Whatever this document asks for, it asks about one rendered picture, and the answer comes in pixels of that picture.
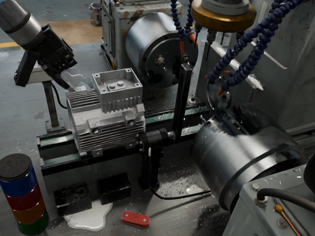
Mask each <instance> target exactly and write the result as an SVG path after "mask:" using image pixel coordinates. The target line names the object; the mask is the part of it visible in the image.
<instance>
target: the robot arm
mask: <svg viewBox="0 0 315 236"><path fill-rule="evenodd" d="M0 28H1V29H2V30H3V31H4V32H5V33H6V34H7V35H8V36H9V37H11V38H12V39H13V40H14V41H15V42H16V43H17V44H18V45H20V46H21V47H22V48H23V49H24V50H25V52H24V55H23V57H22V60H21V62H20V65H19V67H18V69H17V70H16V72H15V74H14V81H15V85H17V86H21V87H25V86H26V84H27V83H28V81H29V78H30V75H31V72H32V70H33V68H34V65H35V63H36V61H37V63H38V64H40V65H41V67H42V69H43V70H44V71H45V72H46V73H47V74H48V75H49V76H50V77H52V78H53V79H54V81H55V82H56V83H57V84H59V85H60V86H61V87H63V88H64V89H66V90H68V91H72V92H76V91H78V89H77V88H76V86H77V85H78V84H79V83H80V82H81V81H82V79H83V76H82V75H81V74H80V72H81V70H80V69H79V68H78V67H75V68H70V67H73V66H74V65H76V64H77V61H76V60H75V59H74V58H73V57H74V54H73V52H72V51H73V50H72V49H71V48H70V46H69V45H68V44H67V43H66V42H65V41H64V39H63V38H62V37H60V38H59V37H58V36H57V35H56V34H55V33H54V31H53V30H52V28H51V26H50V25H49V24H48V23H46V24H45V25H43V26H41V24H40V23H39V22H38V21H37V20H36V18H35V17H34V16H33V15H32V14H31V13H30V12H29V11H28V9H27V8H26V7H25V6H24V5H23V4H22V3H21V2H20V1H19V0H0ZM72 60H73V61H72ZM71 61H72V62H71Z"/></svg>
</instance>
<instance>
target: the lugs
mask: <svg viewBox="0 0 315 236"><path fill-rule="evenodd" d="M71 92H72V91H66V92H65V95H66V98H67V97H68V93H71ZM135 109H136V113H141V112H145V108H144V104H143V103H140V104H136V105H135ZM73 119H74V123H75V126H80V125H83V118H82V116H78V117H74V118H73ZM78 153H79V156H82V155H87V152H83V153H81V152H80V150H78Z"/></svg>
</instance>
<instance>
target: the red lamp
mask: <svg viewBox="0 0 315 236"><path fill-rule="evenodd" d="M5 197H6V199H7V201H8V203H9V206H10V207H11V208H12V209H14V210H16V211H25V210H28V209H31V208H33V207H34V206H35V205H36V204H37V203H38V202H39V201H40V199H41V190H40V187H39V184H38V181H37V184H36V186H35V187H34V189H33V190H32V191H31V192H29V193H28V194H26V195H23V196H20V197H10V196H8V195H6V194H5Z"/></svg>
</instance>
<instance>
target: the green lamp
mask: <svg viewBox="0 0 315 236"><path fill-rule="evenodd" d="M16 222H17V224H18V226H19V228H20V230H21V231H22V232H24V233H26V234H35V233H37V232H39V231H41V230H42V229H43V228H44V227H45V226H46V225H47V223H48V213H47V210H46V207H45V211H44V213H43V215H42V216H41V217H40V218H39V219H38V220H36V221H34V222H31V223H20V222H18V221H17V220H16Z"/></svg>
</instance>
